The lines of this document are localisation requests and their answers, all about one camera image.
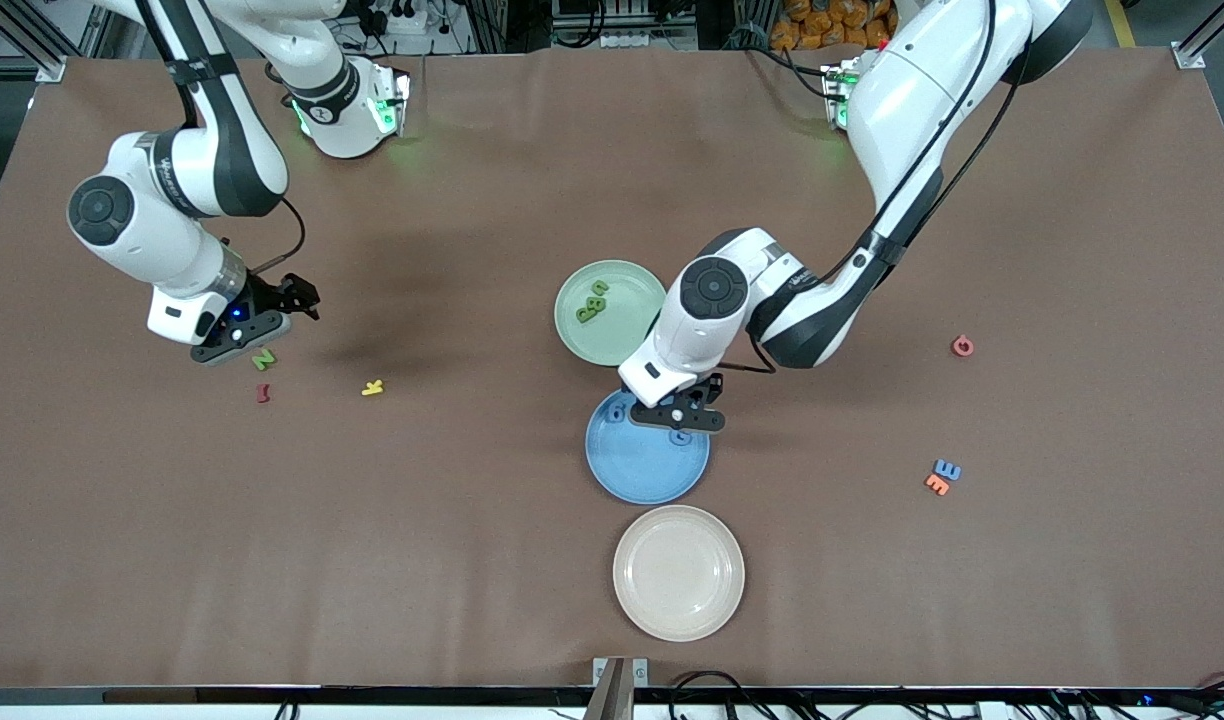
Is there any black looped cable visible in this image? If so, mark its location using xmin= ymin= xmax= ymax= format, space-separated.
xmin=667 ymin=670 xmax=773 ymax=720

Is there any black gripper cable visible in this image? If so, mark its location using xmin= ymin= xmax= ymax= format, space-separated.
xmin=717 ymin=0 xmax=1033 ymax=376
xmin=132 ymin=0 xmax=307 ymax=276

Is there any beige plate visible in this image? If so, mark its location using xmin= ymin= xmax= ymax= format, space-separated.
xmin=612 ymin=504 xmax=747 ymax=643

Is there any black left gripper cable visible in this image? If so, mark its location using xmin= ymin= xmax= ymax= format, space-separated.
xmin=717 ymin=0 xmax=1033 ymax=376

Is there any green plate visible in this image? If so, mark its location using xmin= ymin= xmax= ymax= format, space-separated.
xmin=554 ymin=259 xmax=670 ymax=368

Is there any white power strip with plugs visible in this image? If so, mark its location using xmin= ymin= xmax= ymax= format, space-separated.
xmin=357 ymin=0 xmax=443 ymax=37

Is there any orange packet pile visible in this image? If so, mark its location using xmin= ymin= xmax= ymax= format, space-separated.
xmin=769 ymin=0 xmax=898 ymax=51

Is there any blue plate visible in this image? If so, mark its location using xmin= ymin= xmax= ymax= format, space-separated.
xmin=585 ymin=382 xmax=712 ymax=506

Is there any dark metal post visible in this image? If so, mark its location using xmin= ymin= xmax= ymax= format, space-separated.
xmin=582 ymin=657 xmax=636 ymax=720

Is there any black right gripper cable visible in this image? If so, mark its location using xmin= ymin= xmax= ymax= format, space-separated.
xmin=132 ymin=0 xmax=307 ymax=276

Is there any silver clamp bracket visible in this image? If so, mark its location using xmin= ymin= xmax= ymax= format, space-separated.
xmin=592 ymin=656 xmax=650 ymax=689

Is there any black table edge rail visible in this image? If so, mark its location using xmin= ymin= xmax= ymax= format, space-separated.
xmin=0 ymin=684 xmax=1224 ymax=707

